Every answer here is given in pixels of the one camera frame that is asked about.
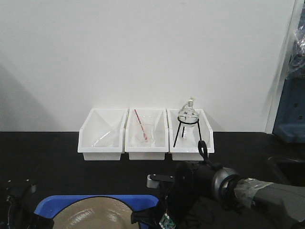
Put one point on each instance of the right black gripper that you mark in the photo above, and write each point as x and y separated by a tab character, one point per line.
176	201

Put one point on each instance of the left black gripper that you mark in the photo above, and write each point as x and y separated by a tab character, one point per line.
14	212

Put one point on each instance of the blue plastic tray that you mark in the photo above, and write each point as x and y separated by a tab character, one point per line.
51	206

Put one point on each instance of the tan plate with black rim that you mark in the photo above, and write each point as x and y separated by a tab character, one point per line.
95	213

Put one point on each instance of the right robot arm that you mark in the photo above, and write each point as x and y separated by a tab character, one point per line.
283	204

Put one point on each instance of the blue cabinet at right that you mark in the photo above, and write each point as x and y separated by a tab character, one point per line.
289	124

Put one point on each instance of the green circuit board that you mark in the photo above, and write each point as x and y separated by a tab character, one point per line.
166	222

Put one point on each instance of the clear glass beaker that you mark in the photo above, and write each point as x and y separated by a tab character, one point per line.
148	128

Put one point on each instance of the right white storage bin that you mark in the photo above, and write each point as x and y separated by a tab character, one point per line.
186	148

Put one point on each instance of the white storage bin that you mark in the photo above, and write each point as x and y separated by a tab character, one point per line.
97	122
186	148
160	147

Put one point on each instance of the middle white storage bin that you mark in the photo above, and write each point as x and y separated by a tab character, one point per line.
160	147

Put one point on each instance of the clear glass funnel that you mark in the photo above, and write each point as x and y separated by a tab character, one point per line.
106	139

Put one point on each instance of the left white storage bin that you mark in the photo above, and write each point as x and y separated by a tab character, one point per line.
97	122

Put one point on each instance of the red stirring rod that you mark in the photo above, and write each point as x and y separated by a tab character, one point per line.
144	134

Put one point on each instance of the glass alcohol lamp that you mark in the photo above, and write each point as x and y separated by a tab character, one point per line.
187	113

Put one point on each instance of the black sink basin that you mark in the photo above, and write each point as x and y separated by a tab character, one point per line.
290	171

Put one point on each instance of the clear plastic bag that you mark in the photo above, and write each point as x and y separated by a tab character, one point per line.
297	62

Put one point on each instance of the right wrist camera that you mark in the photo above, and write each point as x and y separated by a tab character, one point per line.
152	182

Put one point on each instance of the black wire tripod stand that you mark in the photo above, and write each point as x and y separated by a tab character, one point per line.
187	124

